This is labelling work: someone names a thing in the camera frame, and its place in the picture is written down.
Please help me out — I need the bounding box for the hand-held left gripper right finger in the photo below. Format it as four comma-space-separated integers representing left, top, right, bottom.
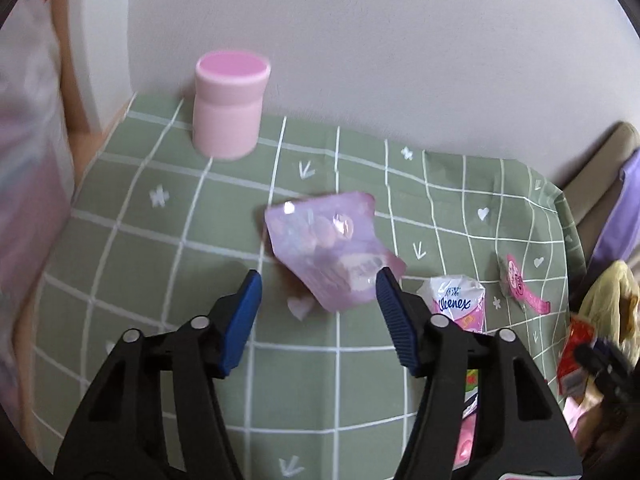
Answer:
375, 266, 583, 480

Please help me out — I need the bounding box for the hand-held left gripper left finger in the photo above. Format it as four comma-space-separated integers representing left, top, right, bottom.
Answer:
52, 269, 263, 480

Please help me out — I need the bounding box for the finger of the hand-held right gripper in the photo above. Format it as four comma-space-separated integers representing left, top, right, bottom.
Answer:
574, 344, 620, 392
592, 337, 632, 377

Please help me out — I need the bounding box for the red snack packet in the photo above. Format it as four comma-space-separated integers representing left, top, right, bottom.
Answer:
556, 316, 602, 402

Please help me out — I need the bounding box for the yellow plastic bag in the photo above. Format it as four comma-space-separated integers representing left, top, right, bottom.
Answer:
575, 260, 640, 361

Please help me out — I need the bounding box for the lilac plastic pouch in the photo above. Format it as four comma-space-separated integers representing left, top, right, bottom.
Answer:
263, 190, 407, 313

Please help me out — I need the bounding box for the person's right forearm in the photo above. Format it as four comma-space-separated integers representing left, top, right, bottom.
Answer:
577, 407, 638, 468

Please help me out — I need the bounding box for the pink cloth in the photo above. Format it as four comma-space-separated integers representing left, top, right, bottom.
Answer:
561, 396, 593, 437

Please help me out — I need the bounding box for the white and pink tissue pack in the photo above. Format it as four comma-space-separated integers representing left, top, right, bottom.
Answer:
415, 275, 487, 336

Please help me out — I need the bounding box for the small pink wrapper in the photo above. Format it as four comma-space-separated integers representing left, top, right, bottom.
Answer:
498, 252, 551, 315

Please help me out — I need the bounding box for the green checked tablecloth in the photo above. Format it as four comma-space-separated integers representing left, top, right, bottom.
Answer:
17, 92, 589, 480

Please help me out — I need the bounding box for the pink printed packet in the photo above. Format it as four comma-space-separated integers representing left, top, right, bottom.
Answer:
450, 367, 482, 472

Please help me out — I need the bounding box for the purple cloth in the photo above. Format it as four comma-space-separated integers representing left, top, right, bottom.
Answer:
587, 149, 640, 281

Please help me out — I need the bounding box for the beige chair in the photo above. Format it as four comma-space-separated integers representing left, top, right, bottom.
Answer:
556, 121, 640, 242

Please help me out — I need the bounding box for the pink lidded canister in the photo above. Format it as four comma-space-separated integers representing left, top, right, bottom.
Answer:
192, 51, 272, 162

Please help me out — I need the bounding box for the white printed cloth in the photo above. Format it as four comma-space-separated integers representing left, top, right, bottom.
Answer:
0, 0, 77, 438

